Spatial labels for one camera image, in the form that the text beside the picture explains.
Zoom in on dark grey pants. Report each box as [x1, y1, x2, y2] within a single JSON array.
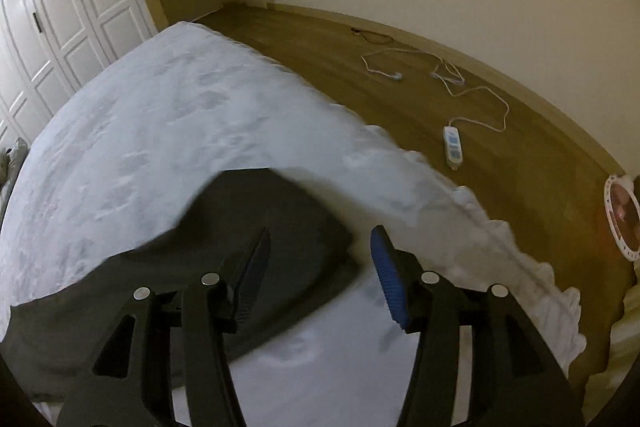
[[1, 169, 360, 402]]

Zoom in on bed with butterfly sheet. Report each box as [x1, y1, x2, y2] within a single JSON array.
[[1, 23, 586, 426]]

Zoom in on white round fan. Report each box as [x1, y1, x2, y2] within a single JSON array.
[[603, 174, 639, 262]]

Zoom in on white cable on floor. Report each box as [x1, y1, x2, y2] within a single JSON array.
[[360, 46, 511, 134]]

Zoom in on white power strip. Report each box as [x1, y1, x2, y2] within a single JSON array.
[[442, 126, 463, 170]]

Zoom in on white wardrobe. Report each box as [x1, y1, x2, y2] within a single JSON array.
[[1, 0, 157, 146]]

